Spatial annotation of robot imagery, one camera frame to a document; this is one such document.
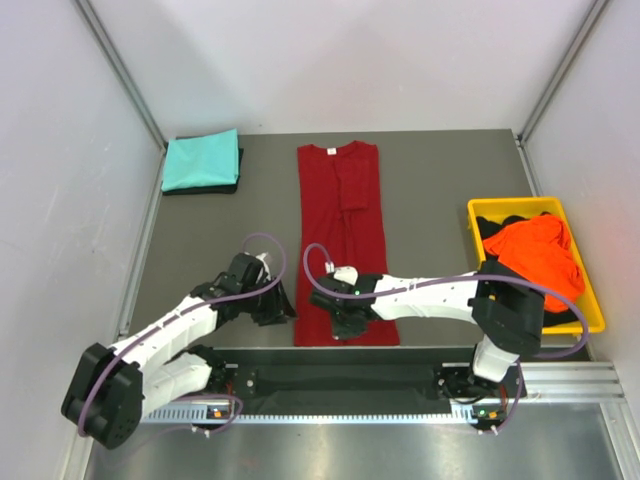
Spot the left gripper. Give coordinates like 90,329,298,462
240,275,298,326

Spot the dark red t-shirt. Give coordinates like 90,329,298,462
294,141,400,347

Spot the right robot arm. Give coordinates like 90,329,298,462
310,261,545,398

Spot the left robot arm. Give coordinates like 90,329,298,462
61,253,296,449

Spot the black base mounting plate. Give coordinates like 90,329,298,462
205,347,518,416

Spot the black garment in bin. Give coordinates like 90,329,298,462
474,213,584,331

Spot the folded teal t-shirt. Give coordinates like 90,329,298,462
162,129,240,193

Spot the yellow plastic bin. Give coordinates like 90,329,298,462
467,195,607,337

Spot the orange t-shirt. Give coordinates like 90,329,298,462
482,214,586,314

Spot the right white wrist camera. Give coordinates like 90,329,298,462
325,261,359,286

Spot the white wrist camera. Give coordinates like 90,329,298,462
325,261,359,286
256,252,273,278

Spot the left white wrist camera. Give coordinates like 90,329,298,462
256,252,273,278

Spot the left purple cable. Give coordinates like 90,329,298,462
77,232,289,439

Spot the purple cable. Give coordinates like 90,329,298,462
77,232,289,439
303,242,591,431

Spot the grey slotted cable duct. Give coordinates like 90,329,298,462
141,402,500,426

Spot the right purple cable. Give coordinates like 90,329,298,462
303,242,591,431

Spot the aluminium frame rail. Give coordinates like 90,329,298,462
522,362,625,404

